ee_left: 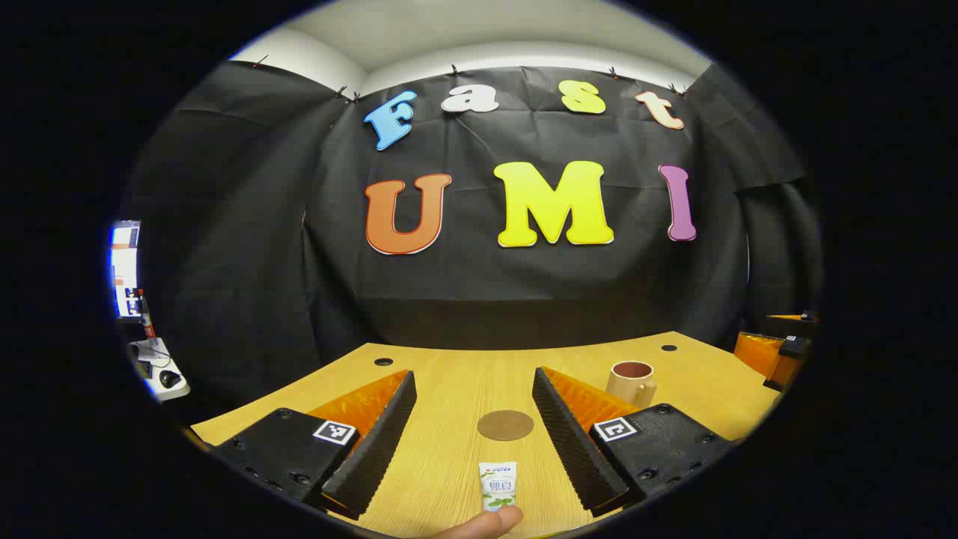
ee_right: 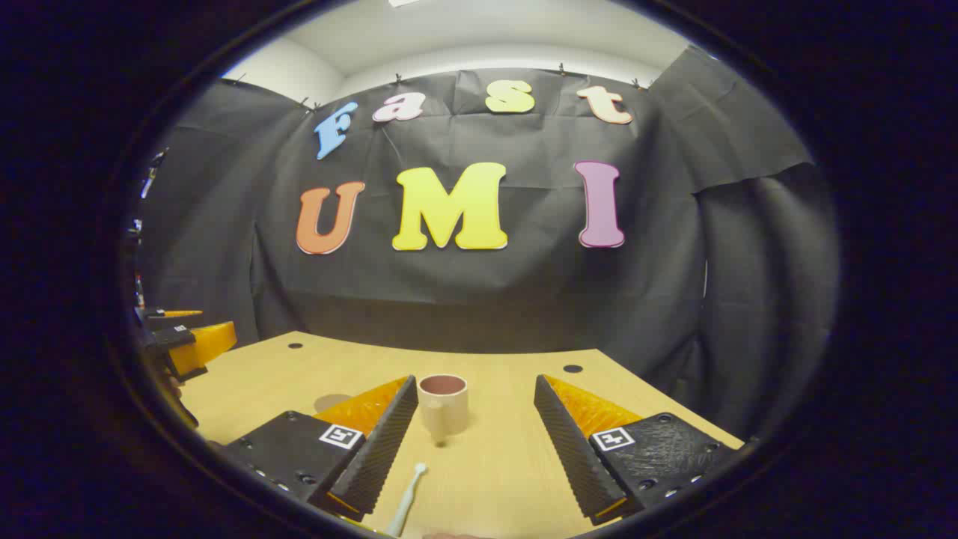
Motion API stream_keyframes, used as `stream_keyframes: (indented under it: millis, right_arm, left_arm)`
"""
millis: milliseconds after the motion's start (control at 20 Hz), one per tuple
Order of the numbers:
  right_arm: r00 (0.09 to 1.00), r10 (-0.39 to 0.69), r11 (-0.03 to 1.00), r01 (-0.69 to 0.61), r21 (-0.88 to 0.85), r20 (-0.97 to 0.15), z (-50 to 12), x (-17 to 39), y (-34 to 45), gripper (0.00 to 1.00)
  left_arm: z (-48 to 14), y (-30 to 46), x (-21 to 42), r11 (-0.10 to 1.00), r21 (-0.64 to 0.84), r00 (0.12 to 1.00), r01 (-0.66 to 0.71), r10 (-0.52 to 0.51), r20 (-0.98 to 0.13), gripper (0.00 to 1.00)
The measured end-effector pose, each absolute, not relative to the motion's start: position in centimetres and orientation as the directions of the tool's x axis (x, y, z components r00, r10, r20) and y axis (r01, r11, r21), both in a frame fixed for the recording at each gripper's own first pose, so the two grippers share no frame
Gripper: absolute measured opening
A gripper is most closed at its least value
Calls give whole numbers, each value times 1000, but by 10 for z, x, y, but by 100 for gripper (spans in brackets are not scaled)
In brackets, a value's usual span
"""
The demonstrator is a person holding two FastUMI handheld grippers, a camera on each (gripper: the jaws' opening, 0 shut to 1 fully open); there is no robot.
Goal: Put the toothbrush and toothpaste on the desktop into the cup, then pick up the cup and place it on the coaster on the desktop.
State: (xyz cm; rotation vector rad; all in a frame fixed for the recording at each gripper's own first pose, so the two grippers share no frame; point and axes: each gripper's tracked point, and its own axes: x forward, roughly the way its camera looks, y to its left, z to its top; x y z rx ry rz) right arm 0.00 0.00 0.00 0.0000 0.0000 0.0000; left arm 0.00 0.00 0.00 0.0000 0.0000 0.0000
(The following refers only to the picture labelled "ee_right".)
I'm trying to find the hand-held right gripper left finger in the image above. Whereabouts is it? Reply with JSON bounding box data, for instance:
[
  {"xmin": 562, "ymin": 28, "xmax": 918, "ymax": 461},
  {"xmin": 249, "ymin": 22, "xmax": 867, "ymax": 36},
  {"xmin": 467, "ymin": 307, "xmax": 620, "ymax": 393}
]
[{"xmin": 223, "ymin": 374, "xmax": 418, "ymax": 523}]

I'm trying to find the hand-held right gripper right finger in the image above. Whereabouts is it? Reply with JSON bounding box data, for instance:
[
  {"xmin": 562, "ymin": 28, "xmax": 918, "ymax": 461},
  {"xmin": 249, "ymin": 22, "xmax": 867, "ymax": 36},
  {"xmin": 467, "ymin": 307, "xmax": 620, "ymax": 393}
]
[{"xmin": 534, "ymin": 374, "xmax": 744, "ymax": 525}]

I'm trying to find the pale green toothbrush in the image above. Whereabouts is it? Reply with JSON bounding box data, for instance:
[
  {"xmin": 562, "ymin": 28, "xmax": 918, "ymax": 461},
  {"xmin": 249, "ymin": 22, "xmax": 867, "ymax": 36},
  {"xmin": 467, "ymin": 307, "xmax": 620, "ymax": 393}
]
[{"xmin": 386, "ymin": 462, "xmax": 428, "ymax": 538}]

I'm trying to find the beige cup with brown inside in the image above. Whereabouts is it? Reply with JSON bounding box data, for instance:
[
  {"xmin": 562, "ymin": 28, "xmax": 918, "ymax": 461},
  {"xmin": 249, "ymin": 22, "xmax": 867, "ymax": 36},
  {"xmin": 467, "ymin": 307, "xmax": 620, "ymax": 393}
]
[{"xmin": 417, "ymin": 374, "xmax": 470, "ymax": 444}]

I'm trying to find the light wooden desktop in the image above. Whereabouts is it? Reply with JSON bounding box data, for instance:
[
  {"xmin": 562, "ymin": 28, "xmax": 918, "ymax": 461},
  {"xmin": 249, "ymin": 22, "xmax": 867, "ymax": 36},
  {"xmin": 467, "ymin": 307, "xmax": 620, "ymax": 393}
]
[{"xmin": 180, "ymin": 331, "xmax": 745, "ymax": 539}]

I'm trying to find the black backdrop cloth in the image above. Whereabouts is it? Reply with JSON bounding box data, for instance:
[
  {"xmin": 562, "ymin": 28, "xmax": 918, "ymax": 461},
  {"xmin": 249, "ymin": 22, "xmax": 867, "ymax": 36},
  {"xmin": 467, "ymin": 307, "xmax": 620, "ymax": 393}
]
[{"xmin": 135, "ymin": 46, "xmax": 839, "ymax": 442}]

